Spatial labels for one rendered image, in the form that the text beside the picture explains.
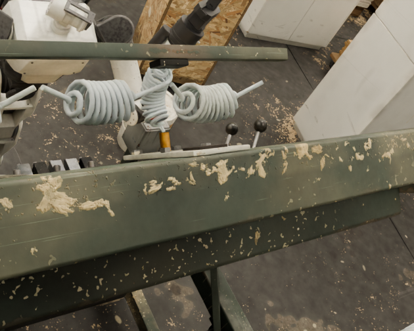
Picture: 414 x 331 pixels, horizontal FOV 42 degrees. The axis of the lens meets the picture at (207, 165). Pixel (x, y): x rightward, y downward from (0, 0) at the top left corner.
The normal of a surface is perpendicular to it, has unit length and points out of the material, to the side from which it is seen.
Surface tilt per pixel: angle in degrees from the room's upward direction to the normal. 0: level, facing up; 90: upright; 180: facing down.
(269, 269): 0
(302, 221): 38
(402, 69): 90
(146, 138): 90
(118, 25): 54
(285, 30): 90
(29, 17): 23
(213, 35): 90
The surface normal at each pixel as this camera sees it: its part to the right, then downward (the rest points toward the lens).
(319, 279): 0.42, -0.62
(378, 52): -0.85, -0.02
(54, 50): 0.61, -0.02
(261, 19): 0.32, 0.78
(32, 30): 0.56, -0.27
